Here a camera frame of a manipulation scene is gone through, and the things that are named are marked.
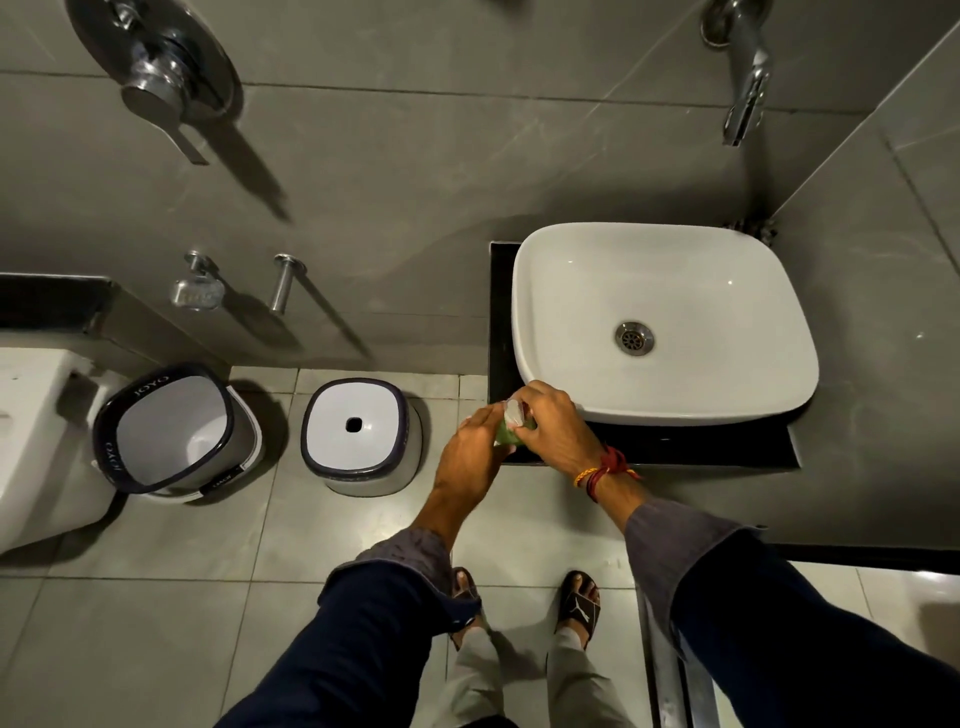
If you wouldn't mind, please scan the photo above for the white ceramic wash basin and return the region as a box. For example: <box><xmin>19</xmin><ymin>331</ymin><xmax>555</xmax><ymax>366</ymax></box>
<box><xmin>511</xmin><ymin>222</ymin><xmax>820</xmax><ymax>427</ymax></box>

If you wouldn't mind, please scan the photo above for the red thread bracelet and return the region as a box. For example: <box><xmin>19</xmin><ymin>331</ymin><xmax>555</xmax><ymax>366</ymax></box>
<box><xmin>573</xmin><ymin>444</ymin><xmax>642</xmax><ymax>504</ymax></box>

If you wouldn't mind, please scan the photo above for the person's left leg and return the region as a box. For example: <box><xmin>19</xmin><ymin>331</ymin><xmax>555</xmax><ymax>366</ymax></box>
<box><xmin>433</xmin><ymin>626</ymin><xmax>505</xmax><ymax>728</ymax></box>

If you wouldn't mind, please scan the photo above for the person's left hand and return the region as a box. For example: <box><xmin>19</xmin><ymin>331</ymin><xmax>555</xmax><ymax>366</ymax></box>
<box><xmin>433</xmin><ymin>402</ymin><xmax>519</xmax><ymax>519</ymax></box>

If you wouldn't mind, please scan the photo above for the person's right leg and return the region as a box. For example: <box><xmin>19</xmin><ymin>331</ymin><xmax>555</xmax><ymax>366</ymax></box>
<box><xmin>545</xmin><ymin>627</ymin><xmax>639</xmax><ymax>728</ymax></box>

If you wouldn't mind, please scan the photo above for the white bucket dark rim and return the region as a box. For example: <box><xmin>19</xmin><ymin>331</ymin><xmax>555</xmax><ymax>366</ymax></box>
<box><xmin>91</xmin><ymin>363</ymin><xmax>265</xmax><ymax>504</ymax></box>

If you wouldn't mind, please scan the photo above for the chrome shower mixer valve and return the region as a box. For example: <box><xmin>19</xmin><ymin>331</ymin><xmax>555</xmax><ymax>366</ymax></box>
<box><xmin>64</xmin><ymin>0</ymin><xmax>240</xmax><ymax>167</ymax></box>

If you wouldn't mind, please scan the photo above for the white toilet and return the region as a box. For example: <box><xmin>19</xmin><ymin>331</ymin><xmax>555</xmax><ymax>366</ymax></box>
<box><xmin>0</xmin><ymin>347</ymin><xmax>129</xmax><ymax>557</ymax></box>

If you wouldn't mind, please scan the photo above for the chrome basin drain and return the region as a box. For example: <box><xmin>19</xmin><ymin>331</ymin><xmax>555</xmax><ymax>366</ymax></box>
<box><xmin>615</xmin><ymin>321</ymin><xmax>656</xmax><ymax>357</ymax></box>

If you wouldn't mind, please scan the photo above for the chrome basin faucet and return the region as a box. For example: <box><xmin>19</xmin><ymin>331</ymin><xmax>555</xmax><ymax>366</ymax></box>
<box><xmin>699</xmin><ymin>0</ymin><xmax>775</xmax><ymax>148</ymax></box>

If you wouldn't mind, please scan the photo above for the person's right forearm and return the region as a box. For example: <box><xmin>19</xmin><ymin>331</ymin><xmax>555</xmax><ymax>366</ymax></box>
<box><xmin>592</xmin><ymin>471</ymin><xmax>960</xmax><ymax>728</ymax></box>

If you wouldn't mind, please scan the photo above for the small green bottle white cap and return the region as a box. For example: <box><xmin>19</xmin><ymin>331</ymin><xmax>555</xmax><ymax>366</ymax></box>
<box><xmin>493</xmin><ymin>399</ymin><xmax>538</xmax><ymax>449</ymax></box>

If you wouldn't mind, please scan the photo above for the person's left forearm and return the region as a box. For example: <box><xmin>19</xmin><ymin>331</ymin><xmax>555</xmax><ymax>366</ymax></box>
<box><xmin>216</xmin><ymin>483</ymin><xmax>489</xmax><ymax>728</ymax></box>

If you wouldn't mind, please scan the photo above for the chrome wall spout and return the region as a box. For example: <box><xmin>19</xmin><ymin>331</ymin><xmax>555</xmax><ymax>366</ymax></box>
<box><xmin>268</xmin><ymin>253</ymin><xmax>308</xmax><ymax>316</ymax></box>

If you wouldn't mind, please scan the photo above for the black stone ledge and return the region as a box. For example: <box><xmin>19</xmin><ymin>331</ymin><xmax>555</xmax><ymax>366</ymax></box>
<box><xmin>0</xmin><ymin>273</ymin><xmax>114</xmax><ymax>335</ymax></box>

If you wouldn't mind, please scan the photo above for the grey metal door edge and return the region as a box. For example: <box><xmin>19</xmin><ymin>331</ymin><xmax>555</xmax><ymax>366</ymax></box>
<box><xmin>636</xmin><ymin>591</ymin><xmax>723</xmax><ymax>728</ymax></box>

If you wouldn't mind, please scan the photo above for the white stool dark rim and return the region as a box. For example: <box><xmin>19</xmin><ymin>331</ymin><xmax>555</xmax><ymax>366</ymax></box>
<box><xmin>300</xmin><ymin>377</ymin><xmax>424</xmax><ymax>498</ymax></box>

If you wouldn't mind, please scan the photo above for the black sandal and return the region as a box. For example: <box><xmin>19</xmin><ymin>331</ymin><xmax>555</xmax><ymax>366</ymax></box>
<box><xmin>447</xmin><ymin>567</ymin><xmax>486</xmax><ymax>651</ymax></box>
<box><xmin>555</xmin><ymin>570</ymin><xmax>603</xmax><ymax>651</ymax></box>

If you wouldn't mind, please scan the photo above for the small chrome wall tap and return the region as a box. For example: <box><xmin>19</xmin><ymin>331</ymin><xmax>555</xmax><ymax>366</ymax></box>
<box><xmin>169</xmin><ymin>250</ymin><xmax>227</xmax><ymax>312</ymax></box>

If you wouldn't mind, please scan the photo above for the black stone counter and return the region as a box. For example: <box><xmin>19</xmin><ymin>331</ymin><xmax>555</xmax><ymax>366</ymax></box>
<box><xmin>487</xmin><ymin>240</ymin><xmax>802</xmax><ymax>471</ymax></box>

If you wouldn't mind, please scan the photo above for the person's leg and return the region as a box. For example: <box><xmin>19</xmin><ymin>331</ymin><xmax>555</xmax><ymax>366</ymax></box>
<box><xmin>545</xmin><ymin>627</ymin><xmax>639</xmax><ymax>728</ymax></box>
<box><xmin>433</xmin><ymin>626</ymin><xmax>505</xmax><ymax>728</ymax></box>

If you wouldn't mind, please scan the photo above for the person's right hand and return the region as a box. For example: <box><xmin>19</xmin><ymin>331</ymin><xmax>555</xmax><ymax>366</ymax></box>
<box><xmin>510</xmin><ymin>380</ymin><xmax>610</xmax><ymax>481</ymax></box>

